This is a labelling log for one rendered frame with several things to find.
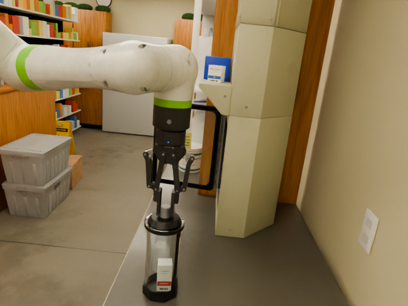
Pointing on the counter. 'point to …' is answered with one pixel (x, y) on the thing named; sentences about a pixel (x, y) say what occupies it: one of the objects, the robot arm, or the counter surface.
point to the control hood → (218, 95)
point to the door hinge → (219, 152)
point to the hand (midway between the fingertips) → (166, 202)
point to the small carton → (216, 73)
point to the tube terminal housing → (257, 126)
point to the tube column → (275, 13)
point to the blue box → (217, 65)
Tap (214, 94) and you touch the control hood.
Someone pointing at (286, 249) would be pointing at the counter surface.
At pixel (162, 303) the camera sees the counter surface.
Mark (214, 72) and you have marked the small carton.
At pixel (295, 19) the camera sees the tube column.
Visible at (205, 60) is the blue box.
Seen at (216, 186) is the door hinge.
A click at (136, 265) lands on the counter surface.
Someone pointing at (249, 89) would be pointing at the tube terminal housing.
